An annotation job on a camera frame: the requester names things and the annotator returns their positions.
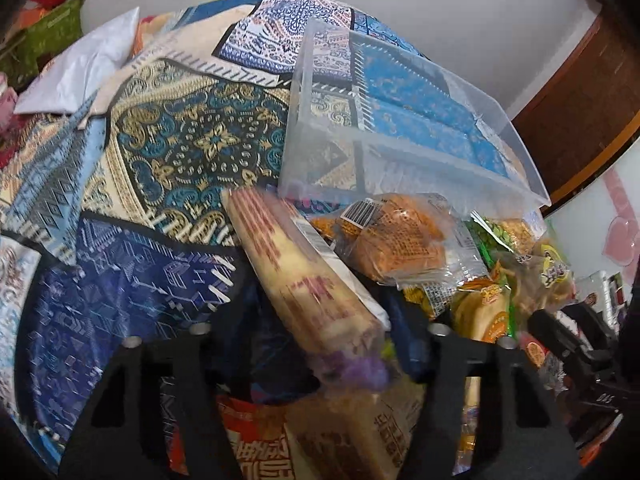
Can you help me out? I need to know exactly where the clear plastic storage bin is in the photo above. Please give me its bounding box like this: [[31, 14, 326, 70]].
[[278, 20, 551, 218]]

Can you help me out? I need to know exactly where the clear bag orange pastry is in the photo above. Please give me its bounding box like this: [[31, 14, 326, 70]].
[[310, 193, 487, 287]]

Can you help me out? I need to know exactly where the beige red biscuit pack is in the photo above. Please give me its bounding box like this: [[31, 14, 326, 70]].
[[221, 186, 390, 391]]

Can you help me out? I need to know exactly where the pink plush toy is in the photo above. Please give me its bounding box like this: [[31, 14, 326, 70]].
[[0, 73, 17, 132]]

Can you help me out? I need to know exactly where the green storage box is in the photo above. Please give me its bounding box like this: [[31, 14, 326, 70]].
[[1, 0, 85, 91]]

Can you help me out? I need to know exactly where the brown wooden door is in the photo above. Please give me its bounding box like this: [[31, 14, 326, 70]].
[[513, 10, 639, 209]]

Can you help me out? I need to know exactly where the green pea snack bag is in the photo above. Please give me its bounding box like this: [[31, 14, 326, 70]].
[[465, 210, 544, 270]]

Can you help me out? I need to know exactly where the patchwork patterned bedspread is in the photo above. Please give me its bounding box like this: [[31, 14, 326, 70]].
[[1, 0, 424, 474]]

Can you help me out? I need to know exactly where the red orange snack bag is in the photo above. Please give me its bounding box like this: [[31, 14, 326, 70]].
[[169, 393, 312, 480]]

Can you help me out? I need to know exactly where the white plastic bag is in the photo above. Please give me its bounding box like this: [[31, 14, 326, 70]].
[[14, 8, 140, 115]]

